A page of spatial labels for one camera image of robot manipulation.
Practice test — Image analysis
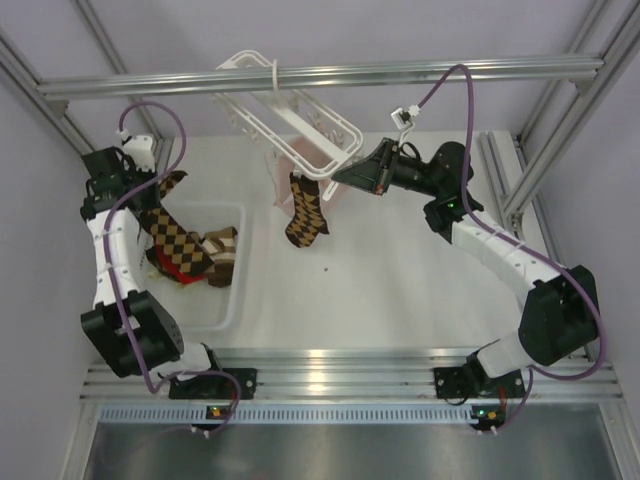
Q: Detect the white plastic clip hanger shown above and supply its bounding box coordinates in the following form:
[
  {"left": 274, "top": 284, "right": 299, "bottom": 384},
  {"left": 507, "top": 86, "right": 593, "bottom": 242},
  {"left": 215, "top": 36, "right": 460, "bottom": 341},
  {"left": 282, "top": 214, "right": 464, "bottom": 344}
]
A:
[{"left": 212, "top": 50, "right": 364, "bottom": 181}]

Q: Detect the white plastic basket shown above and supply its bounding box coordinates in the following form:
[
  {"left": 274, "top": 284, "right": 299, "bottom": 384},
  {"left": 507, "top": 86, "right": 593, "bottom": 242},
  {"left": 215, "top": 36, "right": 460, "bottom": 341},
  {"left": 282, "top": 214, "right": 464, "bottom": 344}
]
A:
[{"left": 143, "top": 200, "right": 250, "bottom": 334}]

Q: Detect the pink sock front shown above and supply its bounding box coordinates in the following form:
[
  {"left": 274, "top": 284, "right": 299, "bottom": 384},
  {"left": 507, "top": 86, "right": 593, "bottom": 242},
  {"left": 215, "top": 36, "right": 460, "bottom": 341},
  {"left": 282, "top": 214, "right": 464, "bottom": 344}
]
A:
[{"left": 265, "top": 136, "right": 330, "bottom": 217}]

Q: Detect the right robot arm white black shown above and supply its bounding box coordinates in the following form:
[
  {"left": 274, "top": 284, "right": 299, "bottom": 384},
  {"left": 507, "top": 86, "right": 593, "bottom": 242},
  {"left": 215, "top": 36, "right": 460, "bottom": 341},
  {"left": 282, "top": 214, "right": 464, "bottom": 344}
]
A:
[{"left": 332, "top": 138, "right": 599, "bottom": 397}]

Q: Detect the brown white striped sock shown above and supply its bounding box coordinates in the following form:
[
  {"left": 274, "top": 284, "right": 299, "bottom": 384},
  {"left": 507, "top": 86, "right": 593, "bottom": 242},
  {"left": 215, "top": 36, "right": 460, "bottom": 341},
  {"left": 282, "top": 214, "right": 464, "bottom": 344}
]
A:
[{"left": 201, "top": 226, "right": 238, "bottom": 288}]

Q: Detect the red sock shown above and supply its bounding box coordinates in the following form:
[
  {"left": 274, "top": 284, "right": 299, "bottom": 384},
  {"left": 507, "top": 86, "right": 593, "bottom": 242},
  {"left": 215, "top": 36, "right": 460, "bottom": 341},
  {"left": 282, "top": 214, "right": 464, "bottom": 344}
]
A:
[{"left": 145, "top": 246, "right": 194, "bottom": 285}]

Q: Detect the aluminium top crossbar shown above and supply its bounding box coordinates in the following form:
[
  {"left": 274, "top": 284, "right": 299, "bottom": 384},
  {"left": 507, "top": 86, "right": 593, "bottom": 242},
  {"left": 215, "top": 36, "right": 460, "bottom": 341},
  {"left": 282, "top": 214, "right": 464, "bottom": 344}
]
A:
[{"left": 37, "top": 54, "right": 604, "bottom": 100}]

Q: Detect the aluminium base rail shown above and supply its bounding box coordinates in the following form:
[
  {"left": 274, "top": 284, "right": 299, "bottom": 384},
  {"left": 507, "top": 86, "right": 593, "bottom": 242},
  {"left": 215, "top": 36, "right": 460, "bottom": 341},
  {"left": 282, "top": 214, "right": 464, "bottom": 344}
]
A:
[{"left": 79, "top": 347, "right": 621, "bottom": 401}]

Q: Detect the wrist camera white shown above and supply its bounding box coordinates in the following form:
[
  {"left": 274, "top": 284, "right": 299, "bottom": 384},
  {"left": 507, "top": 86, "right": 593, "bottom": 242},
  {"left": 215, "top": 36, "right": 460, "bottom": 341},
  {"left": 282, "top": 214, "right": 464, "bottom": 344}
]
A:
[
  {"left": 117, "top": 129, "right": 156, "bottom": 172},
  {"left": 390, "top": 104, "right": 420, "bottom": 131}
]

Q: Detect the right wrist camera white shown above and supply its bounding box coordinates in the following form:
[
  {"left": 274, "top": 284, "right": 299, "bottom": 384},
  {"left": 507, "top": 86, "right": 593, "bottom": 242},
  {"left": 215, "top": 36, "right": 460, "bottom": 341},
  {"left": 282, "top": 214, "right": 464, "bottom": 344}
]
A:
[{"left": 390, "top": 104, "right": 420, "bottom": 131}]

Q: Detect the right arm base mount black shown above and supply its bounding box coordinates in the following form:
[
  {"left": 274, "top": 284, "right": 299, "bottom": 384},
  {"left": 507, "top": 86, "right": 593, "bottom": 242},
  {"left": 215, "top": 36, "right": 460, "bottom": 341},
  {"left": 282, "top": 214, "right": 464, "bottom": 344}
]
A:
[{"left": 433, "top": 366, "right": 525, "bottom": 403}]

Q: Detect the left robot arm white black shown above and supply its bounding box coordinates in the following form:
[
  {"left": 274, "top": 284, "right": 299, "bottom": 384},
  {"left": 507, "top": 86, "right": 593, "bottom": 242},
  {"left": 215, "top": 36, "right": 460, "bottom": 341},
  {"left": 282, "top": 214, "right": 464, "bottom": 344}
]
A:
[{"left": 80, "top": 147, "right": 226, "bottom": 397}]

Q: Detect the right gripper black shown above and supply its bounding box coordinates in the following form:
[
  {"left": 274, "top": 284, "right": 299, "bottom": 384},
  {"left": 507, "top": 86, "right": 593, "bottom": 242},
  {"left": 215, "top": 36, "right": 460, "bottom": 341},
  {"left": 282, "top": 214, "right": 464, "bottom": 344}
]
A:
[{"left": 334, "top": 139, "right": 443, "bottom": 199}]

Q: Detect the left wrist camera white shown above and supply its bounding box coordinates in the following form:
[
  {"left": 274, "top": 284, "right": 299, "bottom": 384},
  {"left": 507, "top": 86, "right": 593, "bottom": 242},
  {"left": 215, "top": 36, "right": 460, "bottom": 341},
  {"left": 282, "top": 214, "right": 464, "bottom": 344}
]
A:
[{"left": 117, "top": 129, "right": 156, "bottom": 172}]

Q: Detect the slotted cable duct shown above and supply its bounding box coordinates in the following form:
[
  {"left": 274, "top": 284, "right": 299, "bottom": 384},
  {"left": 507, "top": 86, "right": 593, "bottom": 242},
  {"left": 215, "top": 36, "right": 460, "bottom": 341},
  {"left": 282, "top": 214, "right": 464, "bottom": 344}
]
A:
[{"left": 100, "top": 402, "right": 506, "bottom": 426}]

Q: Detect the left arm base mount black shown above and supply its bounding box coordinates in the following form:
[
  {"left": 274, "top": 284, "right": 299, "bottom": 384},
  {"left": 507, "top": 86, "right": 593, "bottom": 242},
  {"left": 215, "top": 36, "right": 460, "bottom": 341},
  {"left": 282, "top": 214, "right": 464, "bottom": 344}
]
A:
[{"left": 169, "top": 368, "right": 258, "bottom": 400}]

